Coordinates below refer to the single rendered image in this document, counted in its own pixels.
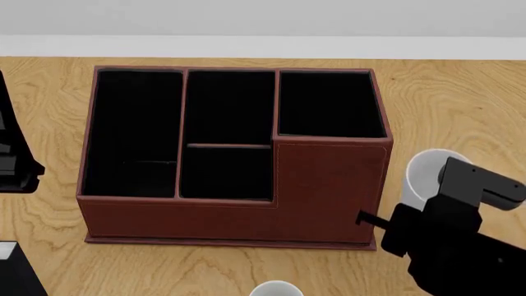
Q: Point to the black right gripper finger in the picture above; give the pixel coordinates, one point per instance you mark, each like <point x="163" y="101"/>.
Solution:
<point x="370" y="219"/>

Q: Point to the white mug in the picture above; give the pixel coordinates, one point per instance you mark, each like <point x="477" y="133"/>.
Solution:
<point x="275" y="290"/>
<point x="423" y="174"/>

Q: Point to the brown leather desk caddy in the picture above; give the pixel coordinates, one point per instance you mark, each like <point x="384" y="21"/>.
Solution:
<point x="324" y="185"/>

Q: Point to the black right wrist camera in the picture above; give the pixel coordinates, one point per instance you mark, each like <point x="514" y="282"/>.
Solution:
<point x="476" y="182"/>

